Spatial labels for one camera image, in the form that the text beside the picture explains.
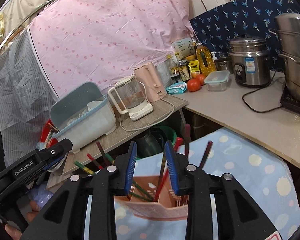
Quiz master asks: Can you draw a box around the silver rice cooker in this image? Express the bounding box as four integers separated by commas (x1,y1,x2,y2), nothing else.
229,36,270,87

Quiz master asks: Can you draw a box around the black induction cooker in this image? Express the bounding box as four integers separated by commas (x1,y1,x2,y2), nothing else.
280,86,300,114

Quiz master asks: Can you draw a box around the long maroon chopstick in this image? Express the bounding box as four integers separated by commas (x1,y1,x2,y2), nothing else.
199,141,213,169

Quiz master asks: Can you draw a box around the blue wipes packet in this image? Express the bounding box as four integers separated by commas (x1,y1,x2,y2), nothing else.
166,82,187,95

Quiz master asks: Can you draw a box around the cooking oil bottle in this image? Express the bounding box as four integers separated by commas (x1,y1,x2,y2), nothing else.
196,42,216,76

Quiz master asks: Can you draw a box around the person's left hand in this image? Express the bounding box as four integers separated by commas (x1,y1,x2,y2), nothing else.
4,200,41,240

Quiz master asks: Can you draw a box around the white kettle cable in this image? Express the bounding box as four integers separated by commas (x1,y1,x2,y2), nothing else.
118,97,176,132

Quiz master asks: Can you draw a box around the red tomato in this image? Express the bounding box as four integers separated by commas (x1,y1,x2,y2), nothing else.
196,74,206,86
187,79,201,92

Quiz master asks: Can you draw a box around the blue patterned tablecloth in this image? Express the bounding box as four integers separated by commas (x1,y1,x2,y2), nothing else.
115,128,300,239

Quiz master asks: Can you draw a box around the black power cable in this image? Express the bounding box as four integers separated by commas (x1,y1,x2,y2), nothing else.
241,69,284,113

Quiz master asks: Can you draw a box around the large steel steamer pot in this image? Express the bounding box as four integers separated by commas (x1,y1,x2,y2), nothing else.
269,13,300,101

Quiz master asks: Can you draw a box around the clear food container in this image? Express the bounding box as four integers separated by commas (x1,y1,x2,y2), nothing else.
204,70,231,92

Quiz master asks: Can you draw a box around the navy floral cloth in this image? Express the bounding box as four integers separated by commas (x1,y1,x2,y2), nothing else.
190,0,300,72

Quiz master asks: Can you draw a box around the grey striped cloth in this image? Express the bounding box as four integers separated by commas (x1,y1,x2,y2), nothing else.
0,33,55,165

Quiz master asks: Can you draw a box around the soy sauce bottle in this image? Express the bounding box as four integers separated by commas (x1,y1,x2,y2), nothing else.
178,60,191,83

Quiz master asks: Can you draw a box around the white carton box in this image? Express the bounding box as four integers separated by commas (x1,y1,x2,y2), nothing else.
171,37,195,59

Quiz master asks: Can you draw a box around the glass electric kettle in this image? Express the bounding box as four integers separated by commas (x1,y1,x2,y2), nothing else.
108,74,154,121

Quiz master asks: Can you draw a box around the pink electric kettle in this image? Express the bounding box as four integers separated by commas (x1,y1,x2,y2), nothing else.
134,62,167,102

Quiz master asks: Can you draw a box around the yellow seasoning packet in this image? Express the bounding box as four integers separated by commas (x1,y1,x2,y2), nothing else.
189,60,201,76

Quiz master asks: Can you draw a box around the pink dotted curtain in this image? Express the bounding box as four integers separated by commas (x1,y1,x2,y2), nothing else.
29,0,193,98

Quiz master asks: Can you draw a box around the green plastic basin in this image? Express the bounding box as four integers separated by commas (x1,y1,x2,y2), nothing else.
134,126,177,159

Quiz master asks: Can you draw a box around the dish drainer box with lid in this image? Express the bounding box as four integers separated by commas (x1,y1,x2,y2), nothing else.
49,82,116,154

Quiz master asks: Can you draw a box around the pink perforated utensil holder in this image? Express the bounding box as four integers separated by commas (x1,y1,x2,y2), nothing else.
115,176,188,221

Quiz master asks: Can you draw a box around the red plastic basin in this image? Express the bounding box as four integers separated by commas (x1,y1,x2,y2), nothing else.
37,119,59,150

